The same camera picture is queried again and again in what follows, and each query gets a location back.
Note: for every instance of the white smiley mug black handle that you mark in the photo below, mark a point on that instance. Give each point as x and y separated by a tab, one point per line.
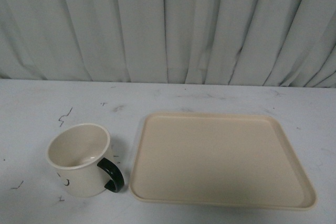
83	159

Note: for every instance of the beige rectangular plastic tray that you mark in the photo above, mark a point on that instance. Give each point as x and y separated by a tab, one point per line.
228	160

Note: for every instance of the grey-white pleated curtain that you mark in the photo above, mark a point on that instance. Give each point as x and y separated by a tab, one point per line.
289	43

